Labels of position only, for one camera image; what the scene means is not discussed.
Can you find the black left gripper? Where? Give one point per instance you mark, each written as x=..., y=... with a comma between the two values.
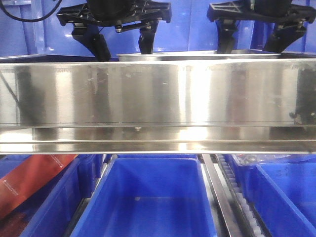
x=124, y=15

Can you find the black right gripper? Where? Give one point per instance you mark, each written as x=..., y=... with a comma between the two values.
x=282, y=12

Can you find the silver metal tray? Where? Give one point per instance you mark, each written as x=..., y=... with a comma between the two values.
x=198, y=55

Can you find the upper blue bin centre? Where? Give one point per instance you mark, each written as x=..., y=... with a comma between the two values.
x=189, y=30

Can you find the blue lower bin right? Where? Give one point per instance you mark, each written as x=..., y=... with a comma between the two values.
x=282, y=190

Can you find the blue lower bin centre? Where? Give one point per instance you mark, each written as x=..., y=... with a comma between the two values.
x=149, y=197

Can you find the red cardboard box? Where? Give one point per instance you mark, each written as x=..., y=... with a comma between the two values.
x=27, y=178

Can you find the blue lower bin left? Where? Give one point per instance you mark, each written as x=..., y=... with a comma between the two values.
x=48, y=212

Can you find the lower white roller track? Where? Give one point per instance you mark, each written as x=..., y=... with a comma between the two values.
x=244, y=211

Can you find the stainless steel rack front rail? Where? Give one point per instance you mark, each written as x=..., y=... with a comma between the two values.
x=207, y=106

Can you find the lower steel guide rail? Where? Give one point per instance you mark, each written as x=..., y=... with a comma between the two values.
x=231, y=224

